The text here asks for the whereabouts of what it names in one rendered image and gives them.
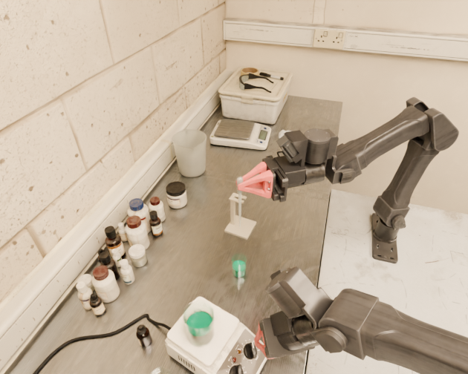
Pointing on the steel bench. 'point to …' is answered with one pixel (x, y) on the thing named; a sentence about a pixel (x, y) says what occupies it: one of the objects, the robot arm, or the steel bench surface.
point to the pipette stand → (238, 222)
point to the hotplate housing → (201, 363)
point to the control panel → (250, 366)
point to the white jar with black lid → (176, 194)
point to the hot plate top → (223, 333)
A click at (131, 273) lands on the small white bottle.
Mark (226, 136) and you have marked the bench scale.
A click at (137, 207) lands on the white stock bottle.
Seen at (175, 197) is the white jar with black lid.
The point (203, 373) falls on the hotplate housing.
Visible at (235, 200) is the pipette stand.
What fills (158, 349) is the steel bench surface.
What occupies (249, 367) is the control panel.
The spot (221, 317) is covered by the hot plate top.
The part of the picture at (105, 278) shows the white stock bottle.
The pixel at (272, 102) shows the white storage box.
